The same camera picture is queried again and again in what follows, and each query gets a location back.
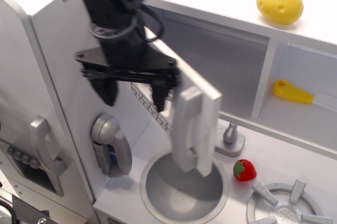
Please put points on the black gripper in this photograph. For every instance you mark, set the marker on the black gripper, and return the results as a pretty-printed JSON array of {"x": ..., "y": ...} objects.
[{"x": 128, "y": 58}]

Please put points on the red toy strawberry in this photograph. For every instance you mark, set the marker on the red toy strawberry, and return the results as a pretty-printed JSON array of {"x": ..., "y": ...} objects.
[{"x": 244, "y": 170}]

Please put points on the yellow handled toy knife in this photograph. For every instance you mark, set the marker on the yellow handled toy knife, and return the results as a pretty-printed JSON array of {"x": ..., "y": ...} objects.
[{"x": 286, "y": 90}]

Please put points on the white microwave door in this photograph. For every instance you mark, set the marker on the white microwave door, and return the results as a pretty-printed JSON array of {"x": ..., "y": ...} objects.
[{"x": 189, "y": 116}]

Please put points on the grey toy faucet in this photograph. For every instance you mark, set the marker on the grey toy faucet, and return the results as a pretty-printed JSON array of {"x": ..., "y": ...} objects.
[{"x": 229, "y": 140}]

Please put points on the yellow toy potato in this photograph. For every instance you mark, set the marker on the yellow toy potato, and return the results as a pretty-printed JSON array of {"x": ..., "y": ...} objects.
[{"x": 281, "y": 11}]

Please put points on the grey toy wall phone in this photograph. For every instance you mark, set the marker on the grey toy wall phone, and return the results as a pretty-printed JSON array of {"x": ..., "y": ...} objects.
[{"x": 111, "y": 147}]

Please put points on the white toy kitchen unit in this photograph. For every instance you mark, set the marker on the white toy kitchen unit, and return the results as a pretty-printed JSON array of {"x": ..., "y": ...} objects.
[{"x": 229, "y": 42}]

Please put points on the grey toy stove burner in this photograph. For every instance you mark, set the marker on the grey toy stove burner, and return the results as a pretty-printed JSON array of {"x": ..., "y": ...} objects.
[{"x": 281, "y": 202}]

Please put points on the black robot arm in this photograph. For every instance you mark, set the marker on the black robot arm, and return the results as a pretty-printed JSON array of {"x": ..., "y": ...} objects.
[{"x": 121, "y": 16}]

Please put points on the grey toy sink bowl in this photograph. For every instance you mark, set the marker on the grey toy sink bowl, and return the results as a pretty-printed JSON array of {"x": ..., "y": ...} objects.
[{"x": 173, "y": 196}]

